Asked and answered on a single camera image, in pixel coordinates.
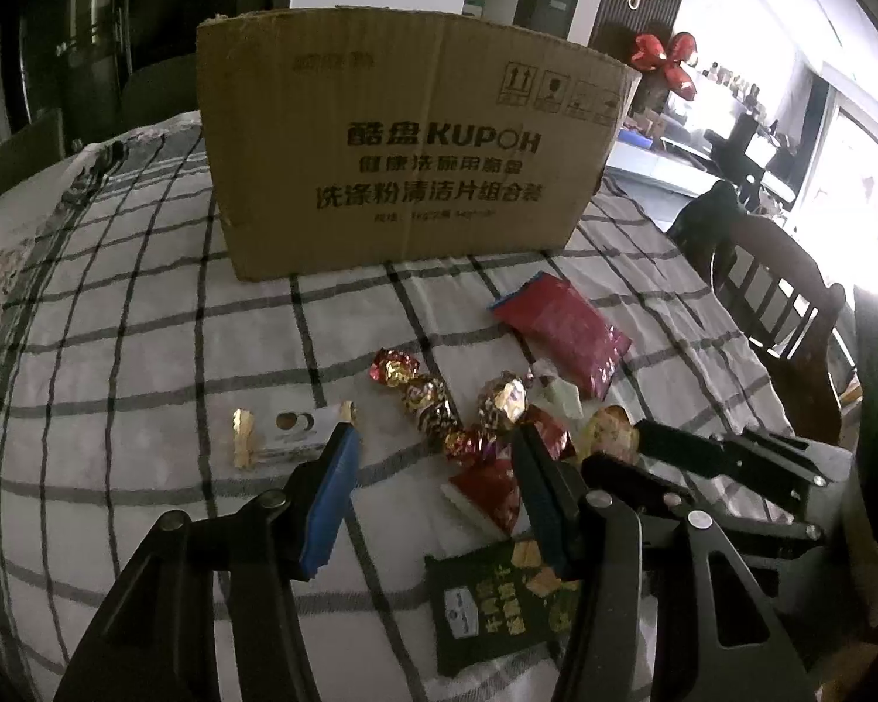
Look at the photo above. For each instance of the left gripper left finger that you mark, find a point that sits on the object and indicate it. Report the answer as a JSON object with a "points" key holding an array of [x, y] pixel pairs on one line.
{"points": [[153, 636]]}

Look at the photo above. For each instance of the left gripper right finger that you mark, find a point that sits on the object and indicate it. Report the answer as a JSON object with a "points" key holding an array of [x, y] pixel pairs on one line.
{"points": [[718, 636]]}

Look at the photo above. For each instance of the beige crumpled snack bag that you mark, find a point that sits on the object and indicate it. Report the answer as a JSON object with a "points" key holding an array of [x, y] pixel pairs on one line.
{"points": [[609, 431]]}

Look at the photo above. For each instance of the dark green snack packet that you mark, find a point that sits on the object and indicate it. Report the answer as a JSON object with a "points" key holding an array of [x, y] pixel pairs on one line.
{"points": [[495, 602]]}

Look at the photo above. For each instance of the white gold small packet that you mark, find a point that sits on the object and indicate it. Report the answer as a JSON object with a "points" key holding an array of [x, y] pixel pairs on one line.
{"points": [[288, 436]]}

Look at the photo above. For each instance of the brown wooden chair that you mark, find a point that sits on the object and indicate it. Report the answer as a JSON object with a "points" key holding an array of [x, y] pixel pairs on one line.
{"points": [[778, 297]]}

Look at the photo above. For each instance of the red foil snack packet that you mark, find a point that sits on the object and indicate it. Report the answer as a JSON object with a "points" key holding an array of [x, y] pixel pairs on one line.
{"points": [[486, 492]]}

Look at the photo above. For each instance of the pale green small packet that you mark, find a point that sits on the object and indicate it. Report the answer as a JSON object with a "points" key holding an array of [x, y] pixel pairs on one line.
{"points": [[562, 395]]}

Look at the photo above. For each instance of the gold ball candy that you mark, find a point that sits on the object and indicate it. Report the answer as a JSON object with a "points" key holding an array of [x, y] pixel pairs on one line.
{"points": [[501, 403]]}

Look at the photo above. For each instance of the white black plaid tablecloth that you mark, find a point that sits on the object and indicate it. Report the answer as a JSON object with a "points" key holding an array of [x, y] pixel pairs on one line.
{"points": [[127, 344]]}

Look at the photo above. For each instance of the dark jacket on chair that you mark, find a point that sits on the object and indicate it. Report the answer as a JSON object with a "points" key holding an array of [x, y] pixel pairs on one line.
{"points": [[705, 223]]}

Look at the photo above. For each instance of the red snack pouch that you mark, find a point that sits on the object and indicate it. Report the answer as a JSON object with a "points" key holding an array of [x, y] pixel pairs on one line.
{"points": [[586, 348]]}

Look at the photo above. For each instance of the red gold wrapped candy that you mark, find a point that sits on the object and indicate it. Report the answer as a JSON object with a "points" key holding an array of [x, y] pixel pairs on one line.
{"points": [[426, 400]]}

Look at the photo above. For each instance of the white tv cabinet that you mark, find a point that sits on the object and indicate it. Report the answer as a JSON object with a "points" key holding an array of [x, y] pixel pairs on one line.
{"points": [[650, 168]]}

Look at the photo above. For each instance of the red balloon dog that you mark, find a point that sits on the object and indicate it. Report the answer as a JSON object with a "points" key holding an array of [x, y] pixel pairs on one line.
{"points": [[651, 54]]}

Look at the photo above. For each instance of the brown cardboard box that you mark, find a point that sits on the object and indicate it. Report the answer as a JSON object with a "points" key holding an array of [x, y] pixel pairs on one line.
{"points": [[342, 137]]}

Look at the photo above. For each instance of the dark upholstered chair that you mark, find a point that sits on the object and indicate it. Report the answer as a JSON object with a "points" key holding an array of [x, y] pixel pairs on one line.
{"points": [[38, 146]]}

